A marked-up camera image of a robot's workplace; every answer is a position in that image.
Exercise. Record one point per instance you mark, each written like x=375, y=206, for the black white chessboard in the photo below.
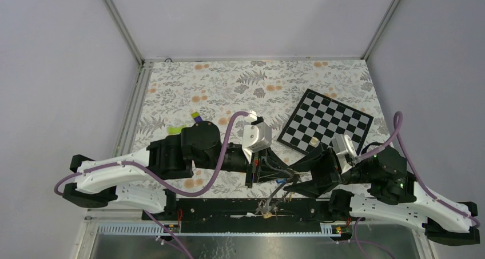
x=318, y=116

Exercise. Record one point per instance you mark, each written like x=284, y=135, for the purple yellow marker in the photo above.
x=196, y=117

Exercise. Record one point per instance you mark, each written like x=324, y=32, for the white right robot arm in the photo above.
x=380, y=187

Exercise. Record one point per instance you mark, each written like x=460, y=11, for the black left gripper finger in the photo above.
x=276, y=164
x=257, y=178

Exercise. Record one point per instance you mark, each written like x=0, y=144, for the green marker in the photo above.
x=174, y=130

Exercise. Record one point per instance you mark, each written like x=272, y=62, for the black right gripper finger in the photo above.
x=306, y=164
x=307, y=189

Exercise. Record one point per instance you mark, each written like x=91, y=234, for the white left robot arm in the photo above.
x=186, y=164

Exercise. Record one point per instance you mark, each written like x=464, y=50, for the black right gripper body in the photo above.
x=332, y=167

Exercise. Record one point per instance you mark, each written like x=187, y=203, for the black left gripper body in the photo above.
x=237, y=160

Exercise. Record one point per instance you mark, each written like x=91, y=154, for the black front rail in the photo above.
x=198, y=209

